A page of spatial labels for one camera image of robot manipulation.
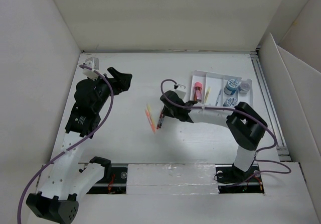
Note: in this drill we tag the orange highlighter pen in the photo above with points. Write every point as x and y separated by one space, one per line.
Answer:
150 121

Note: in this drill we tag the black gel pen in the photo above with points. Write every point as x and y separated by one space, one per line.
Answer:
162 120

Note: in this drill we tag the blue labelled round jar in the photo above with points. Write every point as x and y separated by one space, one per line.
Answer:
230 102

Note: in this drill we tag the small clear glitter jar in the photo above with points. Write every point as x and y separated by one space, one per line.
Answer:
244 87

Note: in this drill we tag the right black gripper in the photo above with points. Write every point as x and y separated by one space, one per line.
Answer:
167 112

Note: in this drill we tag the white folded cardboard panel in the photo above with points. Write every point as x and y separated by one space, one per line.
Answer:
294 87

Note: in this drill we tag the black mounting rail base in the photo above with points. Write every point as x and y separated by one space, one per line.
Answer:
116 184

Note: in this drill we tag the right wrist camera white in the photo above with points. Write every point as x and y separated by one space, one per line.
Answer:
180 90

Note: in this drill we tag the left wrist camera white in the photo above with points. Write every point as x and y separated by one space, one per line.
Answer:
93 64

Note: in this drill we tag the blue patterned round tin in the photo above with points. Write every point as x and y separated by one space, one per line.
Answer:
231 86

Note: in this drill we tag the red gel pen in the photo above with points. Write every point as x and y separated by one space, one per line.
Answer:
160 114

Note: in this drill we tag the white divided organizer tray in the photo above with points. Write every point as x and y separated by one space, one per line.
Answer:
213 85

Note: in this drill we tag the blue gel pen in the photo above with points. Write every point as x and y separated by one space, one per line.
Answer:
218 97

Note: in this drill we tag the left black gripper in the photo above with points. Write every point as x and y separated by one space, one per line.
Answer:
124 80

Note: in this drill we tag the short yellow highlighter pen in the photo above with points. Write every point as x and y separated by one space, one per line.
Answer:
206 95

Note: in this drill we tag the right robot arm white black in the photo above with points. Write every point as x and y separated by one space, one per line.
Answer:
244 123

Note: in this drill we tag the long yellow highlighter pen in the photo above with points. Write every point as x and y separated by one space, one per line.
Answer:
150 113

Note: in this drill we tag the aluminium side rail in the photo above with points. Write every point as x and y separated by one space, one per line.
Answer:
272 121

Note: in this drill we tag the pink capped marker case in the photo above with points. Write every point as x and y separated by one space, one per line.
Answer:
198 92

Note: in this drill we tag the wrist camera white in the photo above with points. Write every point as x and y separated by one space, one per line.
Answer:
93 64
180 90

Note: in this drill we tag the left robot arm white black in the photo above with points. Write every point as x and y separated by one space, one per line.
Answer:
58 199

